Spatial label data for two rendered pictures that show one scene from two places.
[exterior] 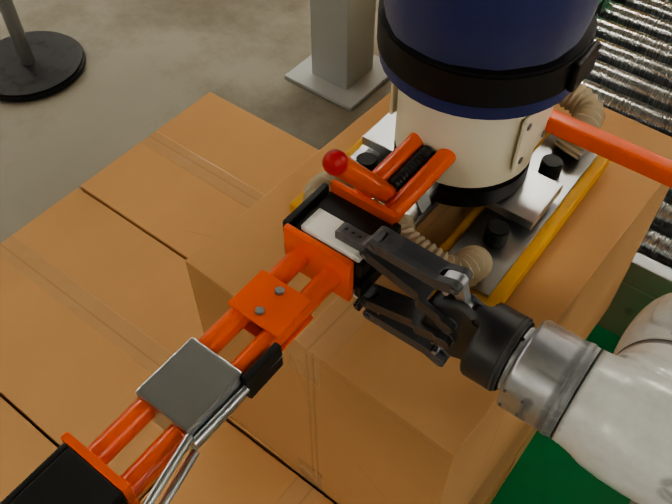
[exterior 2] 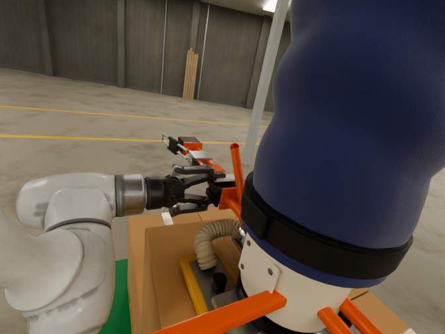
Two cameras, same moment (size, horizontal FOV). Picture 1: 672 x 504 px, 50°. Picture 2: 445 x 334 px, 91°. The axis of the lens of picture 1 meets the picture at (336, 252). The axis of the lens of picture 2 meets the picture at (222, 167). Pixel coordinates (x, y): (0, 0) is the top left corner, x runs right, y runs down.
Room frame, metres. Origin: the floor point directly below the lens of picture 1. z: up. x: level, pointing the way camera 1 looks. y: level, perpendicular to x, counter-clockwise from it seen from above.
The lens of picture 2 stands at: (0.65, -0.49, 1.36)
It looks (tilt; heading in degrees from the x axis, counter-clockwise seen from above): 23 degrees down; 113
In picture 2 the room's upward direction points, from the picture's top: 11 degrees clockwise
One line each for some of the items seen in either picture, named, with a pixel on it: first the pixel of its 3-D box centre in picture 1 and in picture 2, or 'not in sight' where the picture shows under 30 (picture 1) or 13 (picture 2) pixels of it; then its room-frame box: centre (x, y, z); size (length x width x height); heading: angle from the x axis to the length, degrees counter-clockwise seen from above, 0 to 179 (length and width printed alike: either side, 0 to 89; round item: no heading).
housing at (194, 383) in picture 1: (193, 393); (199, 160); (0.30, 0.12, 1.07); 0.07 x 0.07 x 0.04; 53
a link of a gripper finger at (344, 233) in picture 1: (361, 235); (216, 171); (0.44, -0.02, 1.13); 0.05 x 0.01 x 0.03; 53
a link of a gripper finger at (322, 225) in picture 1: (338, 234); (224, 177); (0.46, 0.00, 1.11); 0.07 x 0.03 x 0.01; 53
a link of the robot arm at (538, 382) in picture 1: (544, 374); (130, 194); (0.32, -0.18, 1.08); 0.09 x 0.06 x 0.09; 143
